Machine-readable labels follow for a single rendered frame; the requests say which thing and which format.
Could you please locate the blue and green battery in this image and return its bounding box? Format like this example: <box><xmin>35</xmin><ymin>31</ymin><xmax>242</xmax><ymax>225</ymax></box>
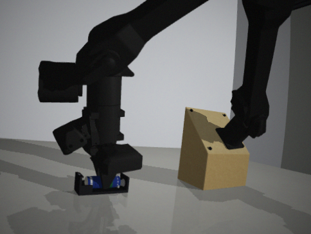
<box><xmin>84</xmin><ymin>175</ymin><xmax>121</xmax><ymax>189</ymax></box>

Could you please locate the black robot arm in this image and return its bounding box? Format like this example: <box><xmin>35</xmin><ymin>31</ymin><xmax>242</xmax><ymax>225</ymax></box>
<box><xmin>38</xmin><ymin>0</ymin><xmax>296</xmax><ymax>155</ymax></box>

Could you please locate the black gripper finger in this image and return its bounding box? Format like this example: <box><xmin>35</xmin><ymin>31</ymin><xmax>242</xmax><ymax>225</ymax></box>
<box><xmin>90</xmin><ymin>157</ymin><xmax>116</xmax><ymax>189</ymax></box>
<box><xmin>82</xmin><ymin>145</ymin><xmax>100</xmax><ymax>176</ymax></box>

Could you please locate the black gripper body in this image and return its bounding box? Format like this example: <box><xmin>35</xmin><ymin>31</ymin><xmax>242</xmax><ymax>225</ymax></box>
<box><xmin>84</xmin><ymin>102</ymin><xmax>143</xmax><ymax>176</ymax></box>

